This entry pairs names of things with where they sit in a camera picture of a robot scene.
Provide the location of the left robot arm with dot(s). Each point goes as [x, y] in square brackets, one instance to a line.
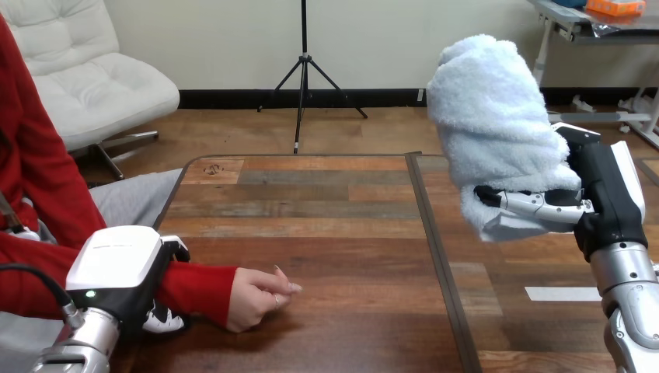
[77, 342]

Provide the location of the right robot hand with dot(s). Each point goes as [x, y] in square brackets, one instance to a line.
[607, 201]

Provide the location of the orange thing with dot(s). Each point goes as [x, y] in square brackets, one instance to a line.
[615, 6]

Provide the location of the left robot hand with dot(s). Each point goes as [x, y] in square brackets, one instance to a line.
[116, 267]

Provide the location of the white cushioned chair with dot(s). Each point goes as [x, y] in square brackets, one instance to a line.
[87, 77]

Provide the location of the white towel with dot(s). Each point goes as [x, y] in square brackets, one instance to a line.
[497, 134]

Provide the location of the person's forearm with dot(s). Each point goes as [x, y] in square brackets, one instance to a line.
[193, 293]

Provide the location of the person's hand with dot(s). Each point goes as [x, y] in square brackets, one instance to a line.
[257, 298]

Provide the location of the white desk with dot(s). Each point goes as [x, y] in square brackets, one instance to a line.
[592, 56]

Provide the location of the black tripod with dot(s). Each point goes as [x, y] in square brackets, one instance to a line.
[305, 72]

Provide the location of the person's body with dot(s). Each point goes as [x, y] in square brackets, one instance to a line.
[36, 154]

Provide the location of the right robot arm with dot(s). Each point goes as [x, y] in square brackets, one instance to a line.
[630, 303]

